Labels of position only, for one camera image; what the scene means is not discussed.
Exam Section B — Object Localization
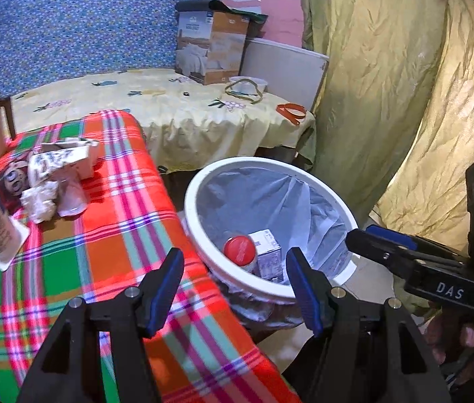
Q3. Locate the person's right hand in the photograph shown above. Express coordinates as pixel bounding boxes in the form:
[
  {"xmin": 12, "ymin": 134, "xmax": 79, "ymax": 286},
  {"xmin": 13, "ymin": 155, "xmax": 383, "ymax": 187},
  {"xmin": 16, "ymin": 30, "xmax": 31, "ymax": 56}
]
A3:
[{"xmin": 426, "ymin": 308, "xmax": 474, "ymax": 368}]

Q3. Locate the red-capped plastic bottle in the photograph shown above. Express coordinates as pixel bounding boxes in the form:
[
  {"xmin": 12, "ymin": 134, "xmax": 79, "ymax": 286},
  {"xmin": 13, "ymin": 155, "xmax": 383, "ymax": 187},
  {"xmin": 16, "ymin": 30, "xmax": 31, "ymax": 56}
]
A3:
[{"xmin": 224, "ymin": 235, "xmax": 259, "ymax": 274}]

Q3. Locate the orange strap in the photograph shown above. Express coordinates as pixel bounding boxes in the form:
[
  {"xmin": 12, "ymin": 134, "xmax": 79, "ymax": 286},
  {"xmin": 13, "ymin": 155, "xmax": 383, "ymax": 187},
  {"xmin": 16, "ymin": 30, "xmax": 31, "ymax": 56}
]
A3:
[{"xmin": 276, "ymin": 102, "xmax": 309, "ymax": 126}]

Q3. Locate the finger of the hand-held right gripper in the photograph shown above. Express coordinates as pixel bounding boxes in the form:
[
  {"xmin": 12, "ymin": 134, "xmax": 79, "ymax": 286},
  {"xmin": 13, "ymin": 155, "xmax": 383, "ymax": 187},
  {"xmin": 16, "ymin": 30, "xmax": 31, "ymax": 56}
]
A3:
[
  {"xmin": 365, "ymin": 225, "xmax": 468, "ymax": 260},
  {"xmin": 345, "ymin": 228, "xmax": 468, "ymax": 280}
]

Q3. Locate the white bowl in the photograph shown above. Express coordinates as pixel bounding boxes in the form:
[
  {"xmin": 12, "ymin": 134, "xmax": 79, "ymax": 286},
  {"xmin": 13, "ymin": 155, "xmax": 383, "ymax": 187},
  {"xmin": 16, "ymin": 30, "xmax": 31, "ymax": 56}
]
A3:
[{"xmin": 229, "ymin": 76, "xmax": 268, "ymax": 94}]

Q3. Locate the red milk can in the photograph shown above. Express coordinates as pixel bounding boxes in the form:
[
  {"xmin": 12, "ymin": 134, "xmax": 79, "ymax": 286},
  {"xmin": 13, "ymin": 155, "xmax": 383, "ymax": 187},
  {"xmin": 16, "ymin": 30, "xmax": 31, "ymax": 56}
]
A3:
[{"xmin": 0, "ymin": 159, "xmax": 33, "ymax": 216}]

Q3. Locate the cardboard quilt box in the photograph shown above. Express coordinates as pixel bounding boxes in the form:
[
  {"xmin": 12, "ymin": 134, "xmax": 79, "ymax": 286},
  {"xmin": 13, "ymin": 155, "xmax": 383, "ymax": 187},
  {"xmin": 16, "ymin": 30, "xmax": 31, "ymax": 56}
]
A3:
[{"xmin": 174, "ymin": 0, "xmax": 251, "ymax": 87}]

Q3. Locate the yellow printed bed sheet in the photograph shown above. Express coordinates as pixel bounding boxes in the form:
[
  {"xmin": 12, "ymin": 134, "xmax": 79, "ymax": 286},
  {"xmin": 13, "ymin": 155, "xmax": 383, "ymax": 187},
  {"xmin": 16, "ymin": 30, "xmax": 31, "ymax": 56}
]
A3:
[{"xmin": 10, "ymin": 68, "xmax": 317, "ymax": 174}]

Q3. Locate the plaid blanket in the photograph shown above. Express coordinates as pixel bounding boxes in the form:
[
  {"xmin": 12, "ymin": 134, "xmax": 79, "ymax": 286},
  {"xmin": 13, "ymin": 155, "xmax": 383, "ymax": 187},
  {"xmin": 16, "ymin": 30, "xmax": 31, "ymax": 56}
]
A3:
[{"xmin": 0, "ymin": 109, "xmax": 301, "ymax": 403}]

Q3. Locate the white open carton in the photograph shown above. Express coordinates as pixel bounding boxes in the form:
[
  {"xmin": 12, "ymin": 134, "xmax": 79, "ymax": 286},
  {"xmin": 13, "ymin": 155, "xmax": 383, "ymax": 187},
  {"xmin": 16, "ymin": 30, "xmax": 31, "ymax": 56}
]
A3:
[{"xmin": 41, "ymin": 137, "xmax": 102, "ymax": 178}]

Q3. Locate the pale pink plastic cup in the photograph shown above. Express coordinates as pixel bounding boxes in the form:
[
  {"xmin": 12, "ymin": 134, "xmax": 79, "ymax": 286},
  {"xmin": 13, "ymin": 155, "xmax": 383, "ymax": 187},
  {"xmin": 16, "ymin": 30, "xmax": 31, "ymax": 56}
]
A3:
[{"xmin": 56, "ymin": 171, "xmax": 87, "ymax": 220}]

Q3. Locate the crushed printed white cup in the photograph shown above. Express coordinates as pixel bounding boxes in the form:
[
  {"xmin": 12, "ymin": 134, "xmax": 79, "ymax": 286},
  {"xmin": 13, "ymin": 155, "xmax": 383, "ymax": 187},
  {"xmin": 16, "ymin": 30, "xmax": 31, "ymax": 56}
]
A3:
[{"xmin": 27, "ymin": 149, "xmax": 79, "ymax": 187}]

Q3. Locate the olive strap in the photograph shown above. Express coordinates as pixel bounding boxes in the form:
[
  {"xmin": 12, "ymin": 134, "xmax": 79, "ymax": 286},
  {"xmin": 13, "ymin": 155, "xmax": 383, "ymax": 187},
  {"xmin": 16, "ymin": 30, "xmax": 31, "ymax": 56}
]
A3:
[{"xmin": 224, "ymin": 77, "xmax": 264, "ymax": 105}]

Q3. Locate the white tissue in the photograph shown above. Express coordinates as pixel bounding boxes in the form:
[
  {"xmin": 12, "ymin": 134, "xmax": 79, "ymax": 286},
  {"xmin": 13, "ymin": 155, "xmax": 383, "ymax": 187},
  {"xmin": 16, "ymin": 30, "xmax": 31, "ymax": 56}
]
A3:
[{"xmin": 20, "ymin": 180, "xmax": 60, "ymax": 224}]

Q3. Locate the grey plastic bin liner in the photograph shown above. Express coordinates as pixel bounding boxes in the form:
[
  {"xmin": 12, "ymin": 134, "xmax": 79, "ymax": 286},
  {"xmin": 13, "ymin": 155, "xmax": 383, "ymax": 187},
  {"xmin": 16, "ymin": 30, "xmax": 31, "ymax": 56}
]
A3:
[{"xmin": 197, "ymin": 167, "xmax": 353, "ymax": 328}]

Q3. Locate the yellow-green curtain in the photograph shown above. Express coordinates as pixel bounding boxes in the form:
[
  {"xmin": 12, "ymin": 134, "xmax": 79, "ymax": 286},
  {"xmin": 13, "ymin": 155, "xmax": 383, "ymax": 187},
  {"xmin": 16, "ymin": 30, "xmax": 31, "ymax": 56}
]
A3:
[{"xmin": 291, "ymin": 0, "xmax": 474, "ymax": 316}]

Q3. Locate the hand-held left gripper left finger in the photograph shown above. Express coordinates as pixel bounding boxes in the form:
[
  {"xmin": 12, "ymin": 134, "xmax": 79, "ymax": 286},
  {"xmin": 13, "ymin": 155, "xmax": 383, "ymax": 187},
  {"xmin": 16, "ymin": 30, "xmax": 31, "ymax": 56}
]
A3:
[{"xmin": 16, "ymin": 247, "xmax": 186, "ymax": 403}]

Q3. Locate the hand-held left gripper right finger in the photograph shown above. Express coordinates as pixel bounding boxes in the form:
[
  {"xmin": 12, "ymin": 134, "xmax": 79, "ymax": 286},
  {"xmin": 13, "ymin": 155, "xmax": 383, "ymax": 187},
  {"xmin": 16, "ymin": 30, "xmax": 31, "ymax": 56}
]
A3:
[{"xmin": 285, "ymin": 246, "xmax": 452, "ymax": 403}]

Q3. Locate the white round waste bin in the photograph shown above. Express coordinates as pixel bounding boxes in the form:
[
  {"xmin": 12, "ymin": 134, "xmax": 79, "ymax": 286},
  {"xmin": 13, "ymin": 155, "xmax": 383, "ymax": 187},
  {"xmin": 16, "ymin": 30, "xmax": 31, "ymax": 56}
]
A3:
[{"xmin": 184, "ymin": 157, "xmax": 360, "ymax": 330}]

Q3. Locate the white board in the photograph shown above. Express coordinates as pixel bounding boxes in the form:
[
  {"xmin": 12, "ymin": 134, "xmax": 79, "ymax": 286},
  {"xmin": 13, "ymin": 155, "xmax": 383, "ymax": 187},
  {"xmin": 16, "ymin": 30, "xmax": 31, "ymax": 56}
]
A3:
[{"xmin": 240, "ymin": 37, "xmax": 330, "ymax": 114}]

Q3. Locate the blue floral mattress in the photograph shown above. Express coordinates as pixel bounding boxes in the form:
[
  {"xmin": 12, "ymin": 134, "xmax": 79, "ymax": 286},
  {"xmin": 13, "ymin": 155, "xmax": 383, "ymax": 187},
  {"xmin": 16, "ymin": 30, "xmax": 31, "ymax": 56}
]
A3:
[{"xmin": 0, "ymin": 0, "xmax": 228, "ymax": 98}]

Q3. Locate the small white drink carton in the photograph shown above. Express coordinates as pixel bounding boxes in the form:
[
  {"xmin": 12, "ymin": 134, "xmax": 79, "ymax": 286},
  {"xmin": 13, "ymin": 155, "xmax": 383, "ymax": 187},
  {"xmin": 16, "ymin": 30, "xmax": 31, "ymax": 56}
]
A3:
[{"xmin": 247, "ymin": 229, "xmax": 285, "ymax": 283}]

